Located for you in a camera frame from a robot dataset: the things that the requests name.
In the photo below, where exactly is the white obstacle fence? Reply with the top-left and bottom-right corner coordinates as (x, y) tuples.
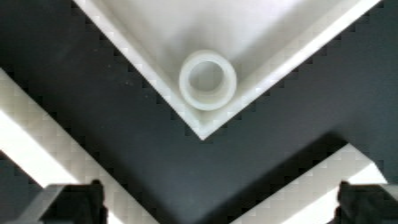
(0, 69), (387, 224)

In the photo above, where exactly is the white square tabletop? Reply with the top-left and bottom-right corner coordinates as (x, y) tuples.
(72, 0), (381, 138)

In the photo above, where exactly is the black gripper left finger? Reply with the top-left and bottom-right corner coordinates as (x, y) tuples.
(15, 180), (108, 224)

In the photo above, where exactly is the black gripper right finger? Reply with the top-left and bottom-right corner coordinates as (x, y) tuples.
(332, 181), (398, 224)

